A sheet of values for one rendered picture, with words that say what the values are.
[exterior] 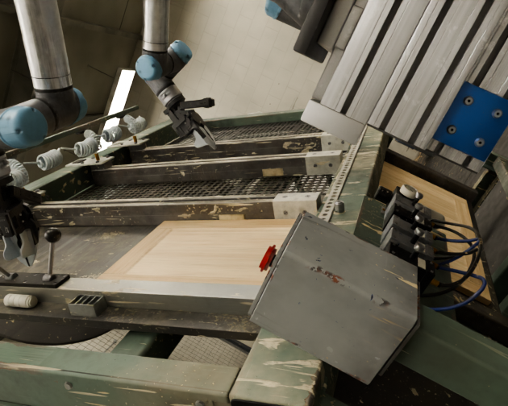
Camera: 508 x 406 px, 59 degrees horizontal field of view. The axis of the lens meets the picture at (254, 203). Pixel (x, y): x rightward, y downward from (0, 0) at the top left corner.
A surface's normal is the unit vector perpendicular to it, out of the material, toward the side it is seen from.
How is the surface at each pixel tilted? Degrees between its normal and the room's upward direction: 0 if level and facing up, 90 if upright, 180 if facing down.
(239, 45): 90
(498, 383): 90
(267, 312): 90
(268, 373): 59
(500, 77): 90
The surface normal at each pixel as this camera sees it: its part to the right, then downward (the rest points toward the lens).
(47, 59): 0.44, 0.43
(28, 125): 0.92, -0.01
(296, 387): -0.16, -0.92
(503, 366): 0.34, -0.81
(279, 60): -0.25, 0.24
